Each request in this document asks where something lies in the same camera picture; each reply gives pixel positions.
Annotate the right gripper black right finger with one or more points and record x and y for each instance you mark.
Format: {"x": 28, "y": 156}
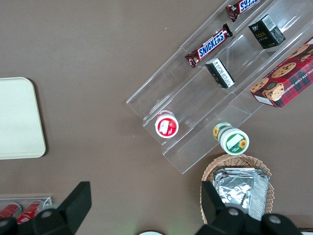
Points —
{"x": 211, "y": 205}

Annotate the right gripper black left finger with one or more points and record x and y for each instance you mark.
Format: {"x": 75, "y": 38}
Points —
{"x": 75, "y": 205}

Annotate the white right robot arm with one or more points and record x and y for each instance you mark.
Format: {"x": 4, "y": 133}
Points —
{"x": 151, "y": 233}

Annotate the light wicker basket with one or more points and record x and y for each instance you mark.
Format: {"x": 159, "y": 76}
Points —
{"x": 232, "y": 161}

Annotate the beige plastic tray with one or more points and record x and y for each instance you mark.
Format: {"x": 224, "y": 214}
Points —
{"x": 19, "y": 117}

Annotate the clear acrylic bottle rack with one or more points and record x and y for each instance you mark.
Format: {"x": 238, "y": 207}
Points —
{"x": 47, "y": 200}

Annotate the silver foil packets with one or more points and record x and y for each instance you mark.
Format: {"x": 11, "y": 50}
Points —
{"x": 244, "y": 193}

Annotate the red cola bottle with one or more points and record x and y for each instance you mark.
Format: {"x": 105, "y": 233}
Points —
{"x": 9, "y": 211}
{"x": 29, "y": 212}

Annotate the green lid sunflower cup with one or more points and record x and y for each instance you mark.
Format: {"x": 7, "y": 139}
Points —
{"x": 233, "y": 140}

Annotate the red lid yogurt cup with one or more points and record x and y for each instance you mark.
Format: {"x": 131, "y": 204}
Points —
{"x": 166, "y": 126}

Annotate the clear acrylic stepped shelf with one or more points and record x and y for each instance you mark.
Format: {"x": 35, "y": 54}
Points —
{"x": 195, "y": 110}

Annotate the small black carton box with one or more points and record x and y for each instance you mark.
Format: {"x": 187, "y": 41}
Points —
{"x": 220, "y": 74}
{"x": 266, "y": 31}

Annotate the red tartan cookie box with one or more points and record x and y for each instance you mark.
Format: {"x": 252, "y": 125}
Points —
{"x": 288, "y": 78}

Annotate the Snickers chocolate bar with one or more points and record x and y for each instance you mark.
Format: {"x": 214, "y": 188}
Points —
{"x": 238, "y": 8}
{"x": 210, "y": 45}

